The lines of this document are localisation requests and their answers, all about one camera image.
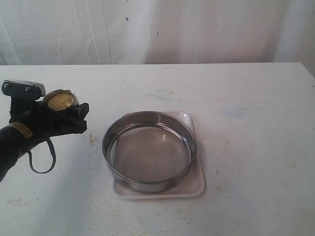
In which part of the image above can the stainless steel cup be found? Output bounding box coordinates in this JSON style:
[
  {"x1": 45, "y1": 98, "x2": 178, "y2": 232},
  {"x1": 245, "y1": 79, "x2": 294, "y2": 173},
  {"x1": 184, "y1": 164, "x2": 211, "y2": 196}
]
[{"x1": 43, "y1": 89, "x2": 79, "y2": 112}]

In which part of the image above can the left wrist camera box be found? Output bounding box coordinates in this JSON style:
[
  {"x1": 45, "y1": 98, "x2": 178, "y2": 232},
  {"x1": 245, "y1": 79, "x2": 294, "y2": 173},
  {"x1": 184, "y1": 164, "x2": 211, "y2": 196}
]
[{"x1": 1, "y1": 80, "x2": 46, "y2": 101}]

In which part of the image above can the white curtain backdrop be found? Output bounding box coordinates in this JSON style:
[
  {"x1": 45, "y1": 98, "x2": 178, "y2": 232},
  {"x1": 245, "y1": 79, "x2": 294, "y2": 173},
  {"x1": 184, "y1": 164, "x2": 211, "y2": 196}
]
[{"x1": 0, "y1": 0, "x2": 315, "y2": 74}]

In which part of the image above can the white square plastic tray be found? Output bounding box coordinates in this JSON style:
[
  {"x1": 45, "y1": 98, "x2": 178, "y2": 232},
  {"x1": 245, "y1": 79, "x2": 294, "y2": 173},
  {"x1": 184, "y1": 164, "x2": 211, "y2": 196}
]
[{"x1": 112, "y1": 111, "x2": 207, "y2": 200}]

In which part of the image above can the round steel mesh sieve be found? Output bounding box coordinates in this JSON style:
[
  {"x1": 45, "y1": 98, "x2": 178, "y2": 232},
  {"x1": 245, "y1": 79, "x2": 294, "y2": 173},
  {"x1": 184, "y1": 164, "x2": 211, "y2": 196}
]
[{"x1": 102, "y1": 111, "x2": 197, "y2": 194}]

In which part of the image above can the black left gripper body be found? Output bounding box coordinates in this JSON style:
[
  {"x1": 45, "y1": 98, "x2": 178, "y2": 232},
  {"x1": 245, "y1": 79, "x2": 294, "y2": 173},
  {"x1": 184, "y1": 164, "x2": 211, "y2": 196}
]
[{"x1": 9, "y1": 98, "x2": 87, "y2": 137}]

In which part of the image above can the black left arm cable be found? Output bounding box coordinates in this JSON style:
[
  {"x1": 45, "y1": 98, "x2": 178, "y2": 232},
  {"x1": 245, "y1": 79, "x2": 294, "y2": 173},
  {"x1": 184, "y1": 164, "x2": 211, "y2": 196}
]
[{"x1": 27, "y1": 139, "x2": 57, "y2": 174}]

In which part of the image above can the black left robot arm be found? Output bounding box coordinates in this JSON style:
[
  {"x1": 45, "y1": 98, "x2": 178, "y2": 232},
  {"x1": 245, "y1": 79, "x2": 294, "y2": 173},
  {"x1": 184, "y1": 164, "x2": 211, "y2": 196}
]
[{"x1": 0, "y1": 101, "x2": 89, "y2": 179}]

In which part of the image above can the yellow and white grain mix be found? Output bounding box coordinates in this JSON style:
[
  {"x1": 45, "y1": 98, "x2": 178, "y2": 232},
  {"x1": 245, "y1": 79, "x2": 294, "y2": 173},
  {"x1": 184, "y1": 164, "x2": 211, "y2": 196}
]
[{"x1": 48, "y1": 94, "x2": 74, "y2": 111}]

